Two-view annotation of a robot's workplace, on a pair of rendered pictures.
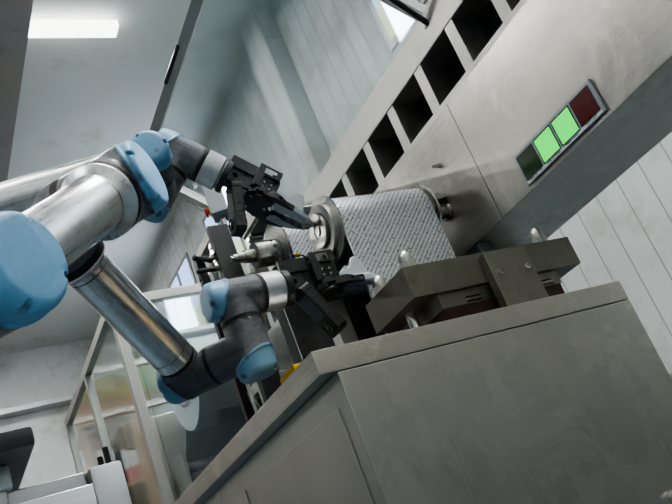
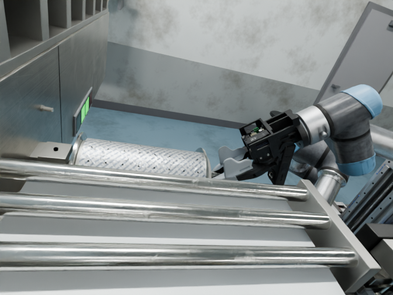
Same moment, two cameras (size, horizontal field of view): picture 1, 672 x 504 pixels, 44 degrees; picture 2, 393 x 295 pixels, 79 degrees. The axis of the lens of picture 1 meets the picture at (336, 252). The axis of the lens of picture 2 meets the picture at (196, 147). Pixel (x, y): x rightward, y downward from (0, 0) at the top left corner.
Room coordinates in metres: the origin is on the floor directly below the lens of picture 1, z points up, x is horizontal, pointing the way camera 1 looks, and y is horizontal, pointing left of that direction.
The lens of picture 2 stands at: (2.06, 0.08, 1.59)
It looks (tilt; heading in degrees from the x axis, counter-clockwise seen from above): 30 degrees down; 193
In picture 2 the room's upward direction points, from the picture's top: 17 degrees clockwise
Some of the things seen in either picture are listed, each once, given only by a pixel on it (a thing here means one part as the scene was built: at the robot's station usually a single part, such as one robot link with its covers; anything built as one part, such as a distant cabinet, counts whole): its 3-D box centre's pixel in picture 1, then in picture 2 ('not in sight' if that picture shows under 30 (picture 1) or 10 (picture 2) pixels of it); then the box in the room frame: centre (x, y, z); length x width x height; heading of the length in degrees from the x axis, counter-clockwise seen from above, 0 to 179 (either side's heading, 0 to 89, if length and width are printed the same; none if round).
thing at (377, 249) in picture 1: (409, 264); not in sight; (1.64, -0.13, 1.11); 0.23 x 0.01 x 0.18; 121
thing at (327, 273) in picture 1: (307, 280); not in sight; (1.52, 0.07, 1.12); 0.12 x 0.08 x 0.09; 121
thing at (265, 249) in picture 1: (265, 253); not in sight; (1.83, 0.16, 1.34); 0.06 x 0.06 x 0.06; 31
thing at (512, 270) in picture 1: (514, 277); not in sight; (1.49, -0.29, 0.97); 0.10 x 0.03 x 0.11; 121
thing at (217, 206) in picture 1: (213, 202); not in sight; (2.12, 0.27, 1.66); 0.07 x 0.07 x 0.10; 6
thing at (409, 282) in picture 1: (474, 284); not in sight; (1.56, -0.23, 1.00); 0.40 x 0.16 x 0.06; 121
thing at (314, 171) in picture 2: not in sight; (320, 175); (0.81, 0.48, 0.98); 0.13 x 0.12 x 0.14; 77
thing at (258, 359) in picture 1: (242, 352); not in sight; (1.44, 0.22, 1.01); 0.11 x 0.08 x 0.11; 77
